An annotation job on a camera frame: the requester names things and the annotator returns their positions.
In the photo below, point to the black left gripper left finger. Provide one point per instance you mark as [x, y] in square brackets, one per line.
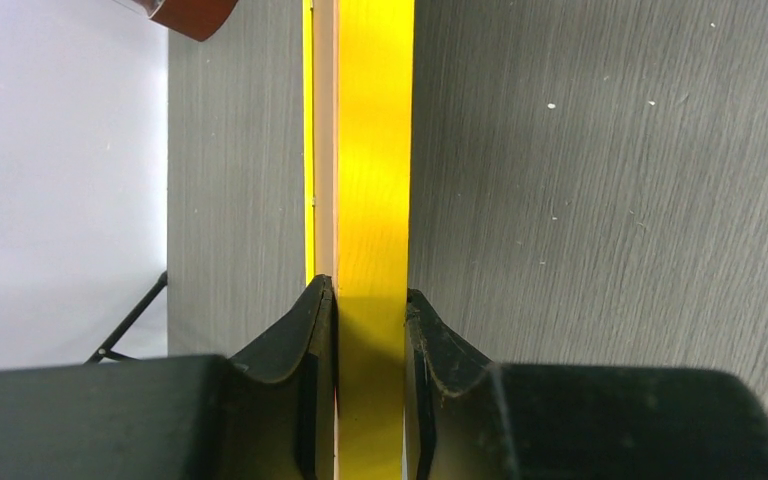
[266, 412]

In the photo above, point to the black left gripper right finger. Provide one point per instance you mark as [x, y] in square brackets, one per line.
[469, 417]

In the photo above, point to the yellow wooden picture frame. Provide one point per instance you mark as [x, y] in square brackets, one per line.
[357, 63]

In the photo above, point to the brown metronome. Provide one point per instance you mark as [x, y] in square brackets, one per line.
[195, 19]

